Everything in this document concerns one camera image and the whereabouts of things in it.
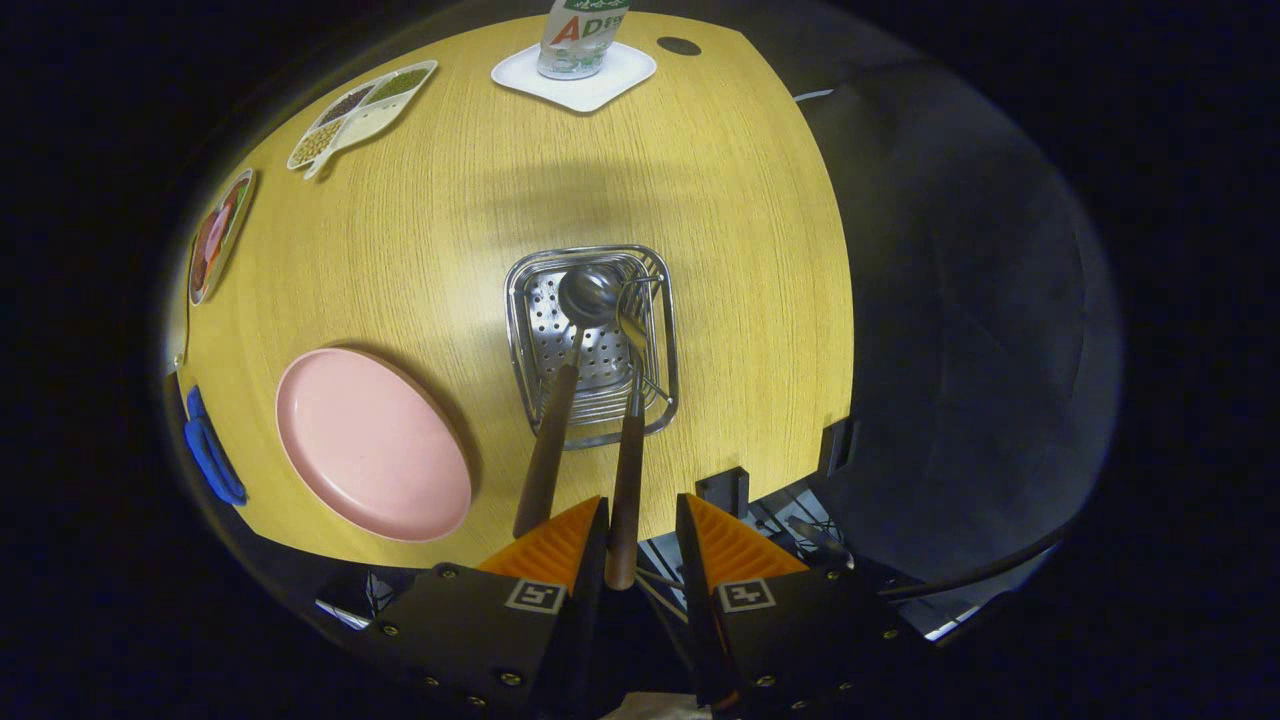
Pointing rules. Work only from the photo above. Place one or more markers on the round plate of food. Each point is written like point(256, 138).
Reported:
point(220, 240)

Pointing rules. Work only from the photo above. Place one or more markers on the white divided grain dish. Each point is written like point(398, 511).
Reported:
point(365, 110)

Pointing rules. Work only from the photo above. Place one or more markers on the white square coaster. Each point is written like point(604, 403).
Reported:
point(622, 76)

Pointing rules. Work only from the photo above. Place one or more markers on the pink round plate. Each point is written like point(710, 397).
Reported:
point(370, 450)

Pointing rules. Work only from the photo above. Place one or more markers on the black table grommet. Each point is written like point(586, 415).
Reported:
point(679, 46)

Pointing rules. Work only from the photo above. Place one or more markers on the white drink bottle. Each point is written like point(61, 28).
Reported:
point(580, 40)

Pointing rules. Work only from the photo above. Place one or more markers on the black table clamp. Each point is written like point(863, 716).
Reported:
point(722, 492)
point(838, 446)

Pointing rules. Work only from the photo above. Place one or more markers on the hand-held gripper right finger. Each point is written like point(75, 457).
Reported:
point(692, 560)

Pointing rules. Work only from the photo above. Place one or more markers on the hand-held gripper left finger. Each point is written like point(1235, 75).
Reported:
point(590, 560)

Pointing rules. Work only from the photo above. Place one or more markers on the blue cloth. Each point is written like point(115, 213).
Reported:
point(212, 455)

